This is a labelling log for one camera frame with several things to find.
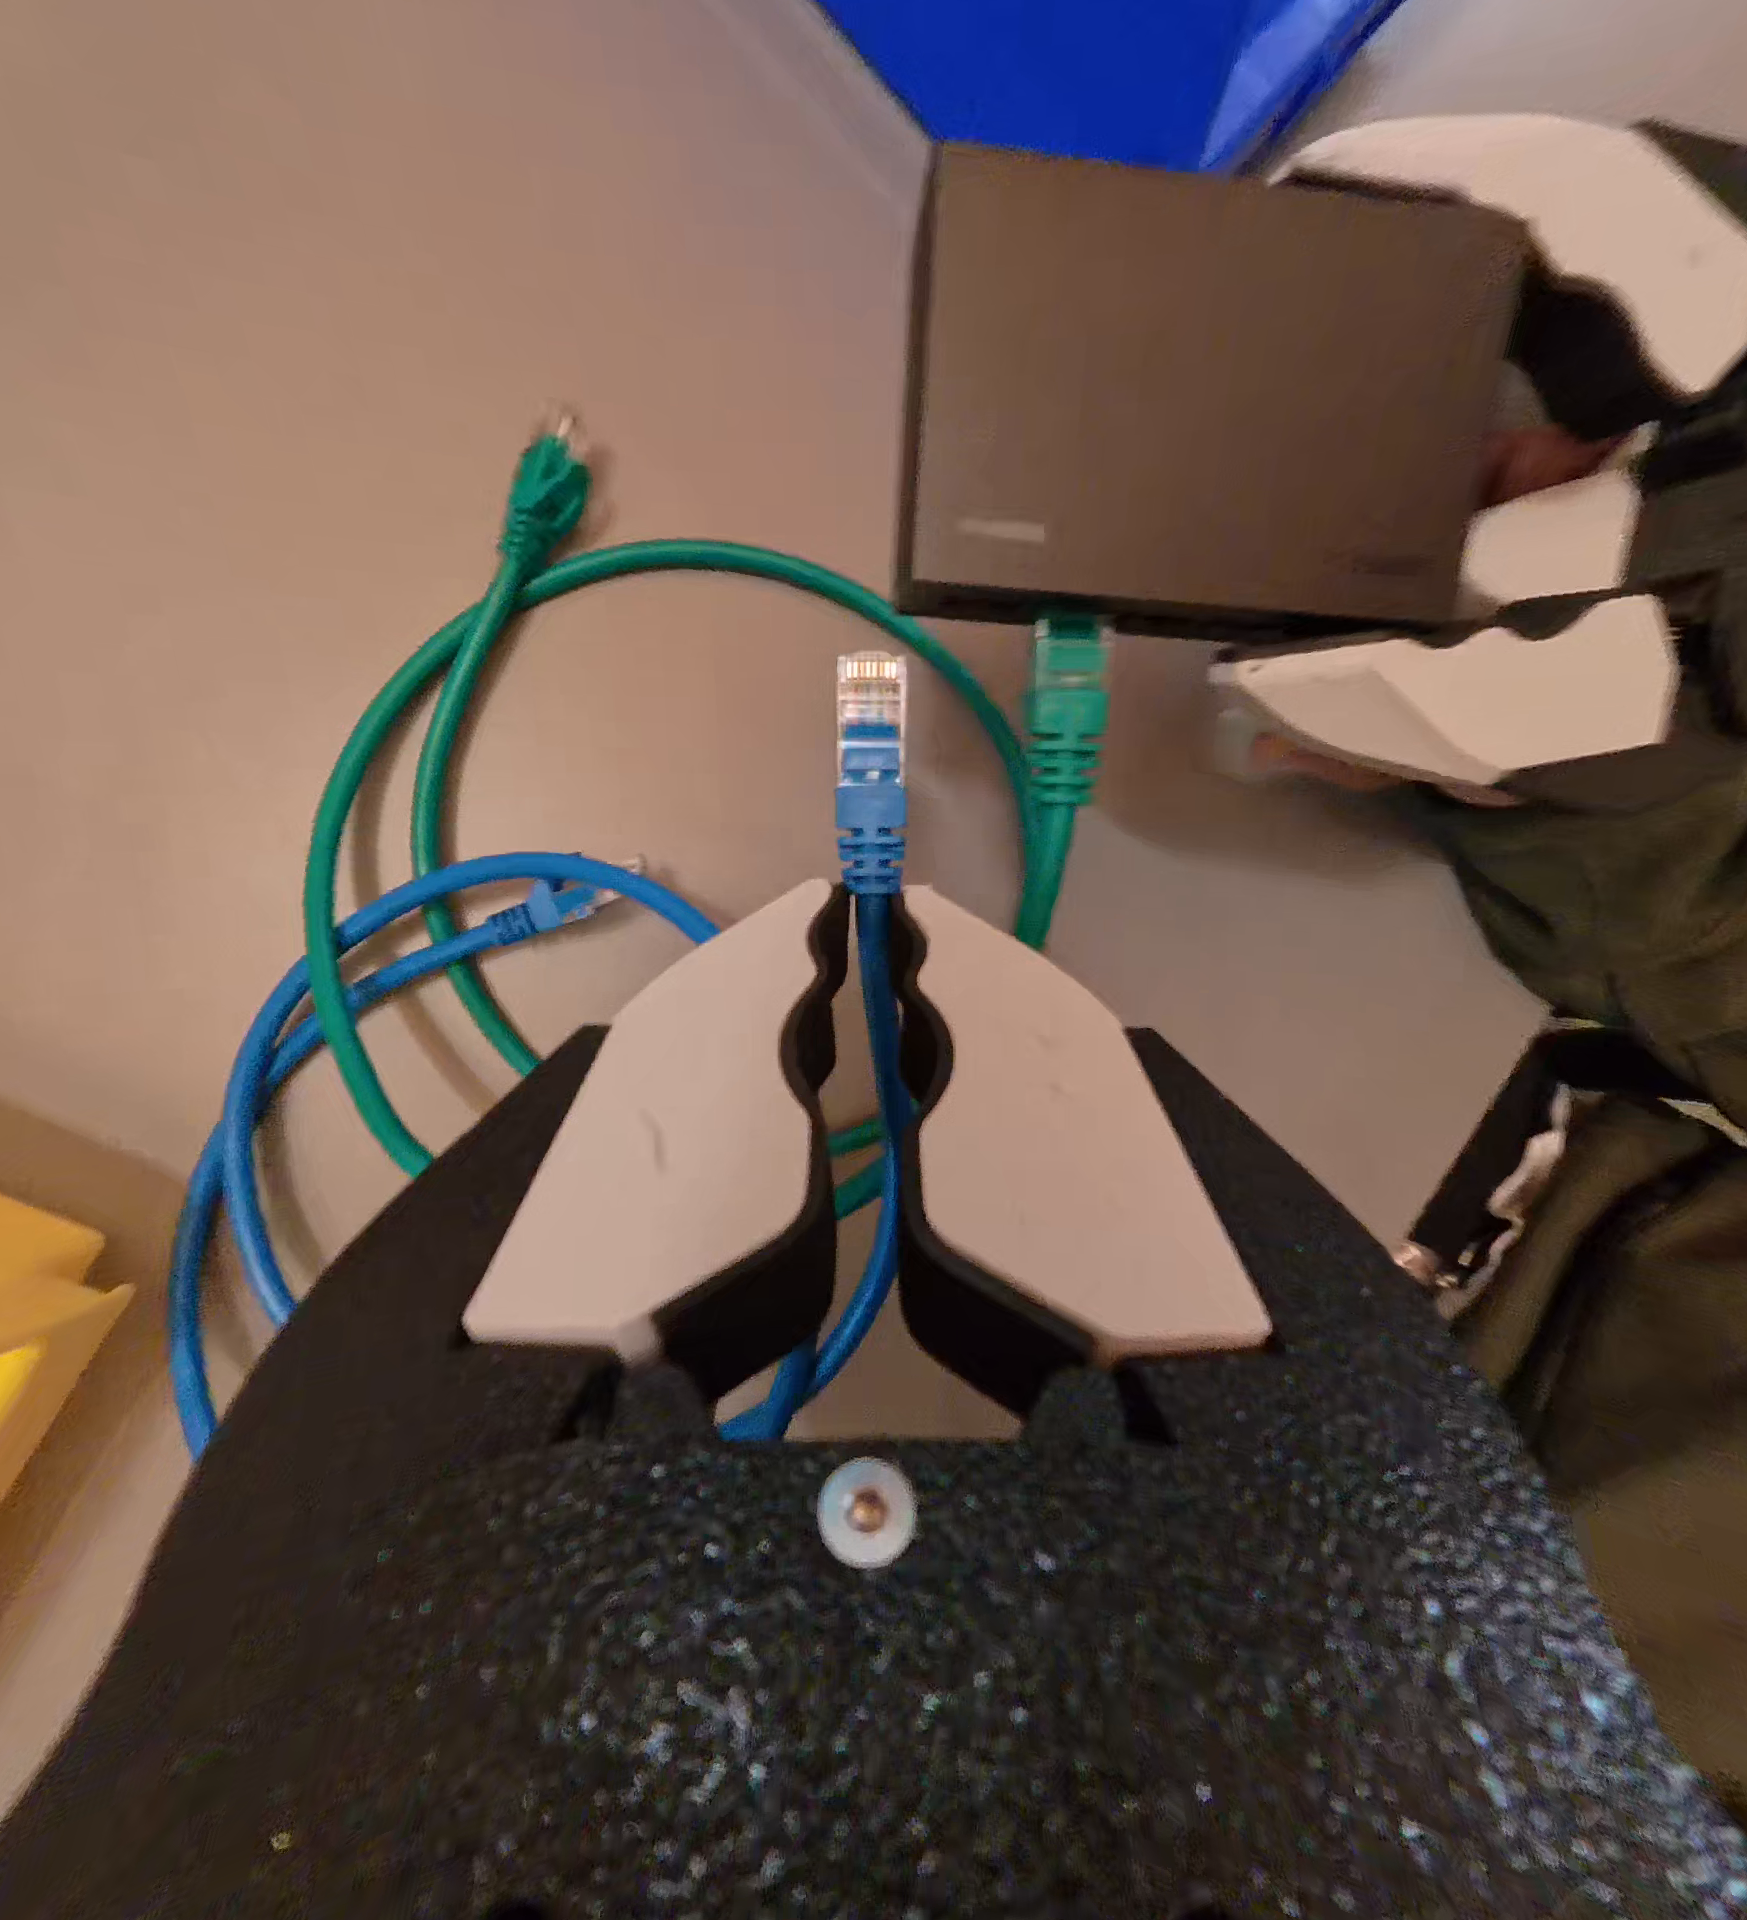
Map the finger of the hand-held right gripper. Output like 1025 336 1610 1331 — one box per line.
1272 111 1747 438
1201 591 1684 791

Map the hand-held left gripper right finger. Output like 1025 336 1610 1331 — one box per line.
889 884 1281 1431

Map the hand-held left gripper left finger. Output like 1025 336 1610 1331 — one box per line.
461 873 852 1408

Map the blue ethernet cable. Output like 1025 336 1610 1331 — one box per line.
168 653 917 1457

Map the green ethernet cable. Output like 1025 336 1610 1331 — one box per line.
305 403 1108 1222

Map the black network switch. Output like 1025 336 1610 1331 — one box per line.
889 145 1532 645

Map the person's right forearm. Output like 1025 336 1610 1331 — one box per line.
1412 717 1747 1167

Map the person's right hand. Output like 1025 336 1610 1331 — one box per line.
1243 731 1515 807

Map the person's olive jacket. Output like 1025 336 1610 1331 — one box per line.
1460 1032 1747 1505

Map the blue plastic bin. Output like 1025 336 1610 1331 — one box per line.
816 0 1404 170

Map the badge strap with metal clip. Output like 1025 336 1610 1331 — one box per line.
1388 1032 1573 1295

